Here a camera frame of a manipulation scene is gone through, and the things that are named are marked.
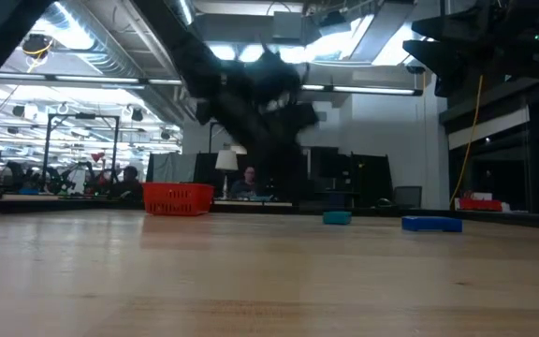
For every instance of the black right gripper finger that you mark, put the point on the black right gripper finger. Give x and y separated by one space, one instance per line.
421 51
438 28

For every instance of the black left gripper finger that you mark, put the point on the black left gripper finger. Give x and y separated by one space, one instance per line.
290 173
262 168

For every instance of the small teal adapter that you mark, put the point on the small teal adapter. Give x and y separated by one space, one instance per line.
337 217

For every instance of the blue rectangular block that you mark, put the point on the blue rectangular block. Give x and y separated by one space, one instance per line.
431 224

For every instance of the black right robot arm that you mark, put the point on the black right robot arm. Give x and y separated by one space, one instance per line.
522 42

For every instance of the person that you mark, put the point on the person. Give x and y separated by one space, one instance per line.
128 185
246 185

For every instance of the white shade lamp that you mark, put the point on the white shade lamp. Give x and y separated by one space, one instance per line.
226 160

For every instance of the black partition panels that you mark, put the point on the black partition panels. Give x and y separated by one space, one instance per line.
206 173

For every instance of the long ceiling light bar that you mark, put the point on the long ceiling light bar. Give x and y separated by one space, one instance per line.
372 90

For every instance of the grey partition panel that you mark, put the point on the grey partition panel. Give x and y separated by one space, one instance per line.
171 167

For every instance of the red plastic basket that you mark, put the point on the red plastic basket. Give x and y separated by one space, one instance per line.
176 199

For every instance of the red box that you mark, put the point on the red box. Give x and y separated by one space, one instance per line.
480 205

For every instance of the black background robot arms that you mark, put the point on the black background robot arms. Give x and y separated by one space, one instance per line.
59 180

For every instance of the black metal frame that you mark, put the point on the black metal frame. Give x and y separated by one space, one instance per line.
82 116
212 136

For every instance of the round ceiling camera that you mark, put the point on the round ceiling camera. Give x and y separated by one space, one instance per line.
37 46

